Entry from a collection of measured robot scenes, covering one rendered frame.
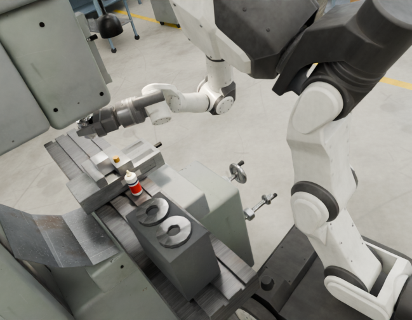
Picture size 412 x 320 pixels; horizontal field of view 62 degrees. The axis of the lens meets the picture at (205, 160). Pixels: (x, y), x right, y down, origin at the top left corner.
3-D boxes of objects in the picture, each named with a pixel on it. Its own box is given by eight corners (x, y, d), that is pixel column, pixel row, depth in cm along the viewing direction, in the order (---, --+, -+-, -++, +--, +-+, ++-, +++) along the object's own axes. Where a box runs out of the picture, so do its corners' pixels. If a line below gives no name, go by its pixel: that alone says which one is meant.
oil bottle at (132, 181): (139, 186, 131) (129, 165, 124) (145, 191, 128) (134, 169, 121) (130, 192, 129) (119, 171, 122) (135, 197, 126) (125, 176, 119)
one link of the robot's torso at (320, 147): (357, 196, 105) (392, 55, 73) (329, 237, 96) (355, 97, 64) (311, 176, 113) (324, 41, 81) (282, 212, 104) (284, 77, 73)
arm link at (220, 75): (221, 83, 135) (218, 36, 116) (242, 103, 129) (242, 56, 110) (197, 98, 132) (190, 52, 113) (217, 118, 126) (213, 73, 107)
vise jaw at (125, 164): (117, 151, 139) (113, 143, 136) (134, 167, 129) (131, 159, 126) (104, 159, 137) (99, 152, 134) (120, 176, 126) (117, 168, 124)
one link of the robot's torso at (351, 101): (394, 63, 72) (348, 30, 74) (366, 96, 65) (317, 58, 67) (357, 101, 83) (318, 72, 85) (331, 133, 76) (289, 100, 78)
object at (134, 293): (219, 231, 207) (196, 156, 169) (257, 263, 185) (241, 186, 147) (101, 327, 177) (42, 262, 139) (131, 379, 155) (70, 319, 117)
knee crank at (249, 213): (272, 192, 175) (270, 184, 171) (280, 198, 170) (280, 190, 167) (240, 218, 166) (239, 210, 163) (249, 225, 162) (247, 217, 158)
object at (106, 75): (107, 78, 109) (78, 11, 96) (113, 81, 107) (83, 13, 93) (96, 84, 108) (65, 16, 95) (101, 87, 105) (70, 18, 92)
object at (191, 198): (166, 175, 163) (159, 156, 156) (212, 213, 140) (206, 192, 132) (70, 240, 145) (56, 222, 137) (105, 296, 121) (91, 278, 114)
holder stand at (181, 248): (176, 230, 111) (158, 186, 98) (221, 272, 96) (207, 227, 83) (146, 254, 106) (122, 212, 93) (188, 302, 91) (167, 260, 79)
